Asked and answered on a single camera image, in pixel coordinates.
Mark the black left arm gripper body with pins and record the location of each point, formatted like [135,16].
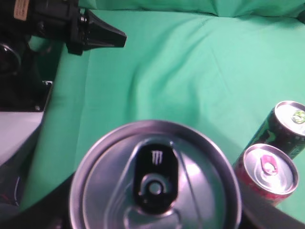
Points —
[61,20]

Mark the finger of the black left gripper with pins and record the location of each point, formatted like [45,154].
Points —
[99,34]

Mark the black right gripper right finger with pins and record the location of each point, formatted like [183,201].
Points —
[257,213]

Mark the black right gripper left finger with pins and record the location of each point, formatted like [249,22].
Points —
[51,212]

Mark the black Monster energy can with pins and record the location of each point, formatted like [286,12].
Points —
[154,174]

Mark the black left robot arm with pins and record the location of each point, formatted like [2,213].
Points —
[24,96]

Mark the pink drink can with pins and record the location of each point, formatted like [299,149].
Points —
[268,171]

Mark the green drink can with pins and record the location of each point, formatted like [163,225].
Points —
[283,128]

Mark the green cloth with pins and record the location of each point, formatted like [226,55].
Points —
[220,76]

